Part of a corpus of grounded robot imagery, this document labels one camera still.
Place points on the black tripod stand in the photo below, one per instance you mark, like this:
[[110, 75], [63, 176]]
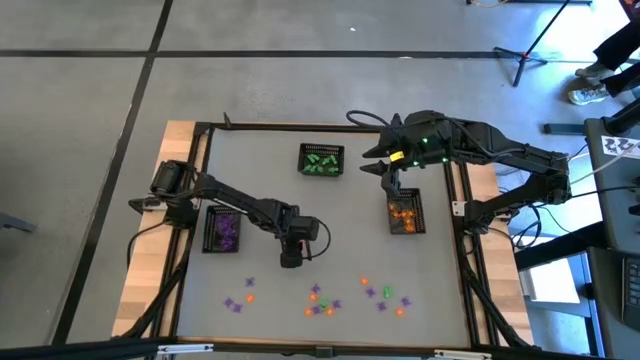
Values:
[[522, 57]]

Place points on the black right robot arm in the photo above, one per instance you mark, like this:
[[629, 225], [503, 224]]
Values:
[[510, 152]]

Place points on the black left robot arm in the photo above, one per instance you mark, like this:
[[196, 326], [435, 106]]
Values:
[[235, 200]]

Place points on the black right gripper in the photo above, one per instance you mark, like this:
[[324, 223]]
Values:
[[420, 142]]

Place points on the wooden table side board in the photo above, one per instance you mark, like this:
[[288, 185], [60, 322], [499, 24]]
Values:
[[505, 290], [145, 280]]

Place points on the black diagonal desk beam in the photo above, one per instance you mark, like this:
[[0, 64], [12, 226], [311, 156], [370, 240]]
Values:
[[560, 246]]

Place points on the person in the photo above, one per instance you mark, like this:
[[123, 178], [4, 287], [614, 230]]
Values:
[[617, 50]]

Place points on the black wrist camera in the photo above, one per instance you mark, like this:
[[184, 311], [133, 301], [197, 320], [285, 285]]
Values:
[[305, 228], [395, 137]]

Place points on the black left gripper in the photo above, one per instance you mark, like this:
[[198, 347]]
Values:
[[292, 254]]

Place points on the grey desk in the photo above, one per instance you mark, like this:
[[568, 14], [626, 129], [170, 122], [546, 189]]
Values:
[[610, 200]]

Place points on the black overhead rig beam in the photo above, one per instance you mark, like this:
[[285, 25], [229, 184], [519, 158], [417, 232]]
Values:
[[75, 350]]

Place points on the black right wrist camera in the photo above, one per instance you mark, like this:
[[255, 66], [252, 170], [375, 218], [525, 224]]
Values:
[[395, 137]]

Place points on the black floor bar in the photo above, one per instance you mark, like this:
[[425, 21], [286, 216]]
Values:
[[565, 129]]

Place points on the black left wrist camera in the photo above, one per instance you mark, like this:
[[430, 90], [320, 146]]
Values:
[[305, 228]]

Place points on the black plastic slotted basket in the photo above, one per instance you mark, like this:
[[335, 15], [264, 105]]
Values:
[[210, 240], [420, 200], [302, 150]]

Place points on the small yellow label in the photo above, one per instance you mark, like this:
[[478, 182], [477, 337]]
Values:
[[396, 156]]

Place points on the black aluminium table frame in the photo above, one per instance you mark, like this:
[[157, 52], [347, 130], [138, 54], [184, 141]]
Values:
[[300, 127]]

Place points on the black keyboard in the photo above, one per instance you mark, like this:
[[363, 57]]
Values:
[[632, 295]]

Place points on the silver metal bracket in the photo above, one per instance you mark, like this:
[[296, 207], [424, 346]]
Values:
[[462, 355], [185, 349]]

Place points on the grey floor object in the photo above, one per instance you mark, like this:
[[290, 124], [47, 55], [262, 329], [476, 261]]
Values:
[[15, 222]]

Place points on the white printed paper sheet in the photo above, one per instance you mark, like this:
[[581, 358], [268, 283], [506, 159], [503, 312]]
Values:
[[620, 146]]

